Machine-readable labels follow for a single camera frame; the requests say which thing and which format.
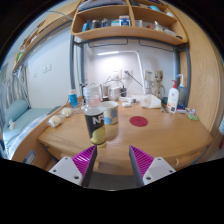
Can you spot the grey metal desk frame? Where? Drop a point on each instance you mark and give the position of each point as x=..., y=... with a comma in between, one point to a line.
x=71, y=66

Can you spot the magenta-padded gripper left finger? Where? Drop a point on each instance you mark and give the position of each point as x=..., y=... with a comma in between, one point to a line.
x=68, y=168

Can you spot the dark flat tablet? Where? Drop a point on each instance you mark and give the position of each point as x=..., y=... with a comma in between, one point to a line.
x=54, y=110

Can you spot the white desk lamp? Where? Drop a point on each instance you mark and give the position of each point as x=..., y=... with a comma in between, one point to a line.
x=138, y=61

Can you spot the light blue bed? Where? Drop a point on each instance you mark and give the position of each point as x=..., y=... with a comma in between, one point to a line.
x=26, y=123

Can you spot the white pump bottle, red pump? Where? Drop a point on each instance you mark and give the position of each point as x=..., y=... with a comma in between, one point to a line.
x=172, y=98

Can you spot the wooden tree creature figurine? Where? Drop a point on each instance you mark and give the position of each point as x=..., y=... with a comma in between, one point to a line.
x=157, y=81

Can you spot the light blue pillow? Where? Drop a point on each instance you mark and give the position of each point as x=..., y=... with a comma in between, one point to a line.
x=16, y=110

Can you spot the small blue tube, white cap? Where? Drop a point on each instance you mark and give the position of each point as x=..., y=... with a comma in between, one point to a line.
x=73, y=99

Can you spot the blue and white spray bottle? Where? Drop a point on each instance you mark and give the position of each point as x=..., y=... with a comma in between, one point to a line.
x=181, y=91

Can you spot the black plug adapter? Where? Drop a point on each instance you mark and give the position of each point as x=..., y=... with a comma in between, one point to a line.
x=123, y=92

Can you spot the small white oval case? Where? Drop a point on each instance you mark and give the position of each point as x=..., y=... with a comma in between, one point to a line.
x=126, y=104

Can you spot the dark green round tin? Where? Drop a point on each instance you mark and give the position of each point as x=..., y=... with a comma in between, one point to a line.
x=165, y=100

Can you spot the white wall box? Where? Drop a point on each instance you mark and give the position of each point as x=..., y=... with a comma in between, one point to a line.
x=149, y=75

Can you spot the white cup with blue print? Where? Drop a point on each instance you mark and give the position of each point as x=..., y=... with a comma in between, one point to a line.
x=111, y=115

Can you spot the wooden wall shelf with books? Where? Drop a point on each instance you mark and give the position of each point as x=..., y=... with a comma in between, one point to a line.
x=50, y=26

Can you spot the white tissue pack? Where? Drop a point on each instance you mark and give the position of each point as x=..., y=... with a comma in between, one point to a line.
x=150, y=101

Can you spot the small green block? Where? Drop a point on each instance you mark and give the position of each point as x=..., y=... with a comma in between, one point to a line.
x=193, y=117

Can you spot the wooden shelf unit over desk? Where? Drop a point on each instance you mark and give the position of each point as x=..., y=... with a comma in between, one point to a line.
x=126, y=32

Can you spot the white charger brick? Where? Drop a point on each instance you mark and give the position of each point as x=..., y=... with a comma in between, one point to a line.
x=115, y=93

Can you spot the clear bottle with dark label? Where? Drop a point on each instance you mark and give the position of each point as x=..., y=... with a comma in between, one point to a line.
x=95, y=123

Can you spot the white wall switch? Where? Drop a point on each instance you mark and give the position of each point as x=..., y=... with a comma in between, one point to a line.
x=46, y=68

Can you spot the silver metal cup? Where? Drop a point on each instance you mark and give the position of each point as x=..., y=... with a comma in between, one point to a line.
x=105, y=90

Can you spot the grey metal ruler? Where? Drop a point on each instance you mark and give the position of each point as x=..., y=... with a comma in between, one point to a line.
x=165, y=108

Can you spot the white wall socket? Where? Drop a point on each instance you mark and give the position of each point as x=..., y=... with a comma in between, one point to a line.
x=116, y=75
x=129, y=74

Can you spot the flat round red coaster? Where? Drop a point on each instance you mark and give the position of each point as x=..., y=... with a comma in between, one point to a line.
x=138, y=121

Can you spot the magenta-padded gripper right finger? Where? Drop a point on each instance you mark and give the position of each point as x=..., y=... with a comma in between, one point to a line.
x=156, y=168

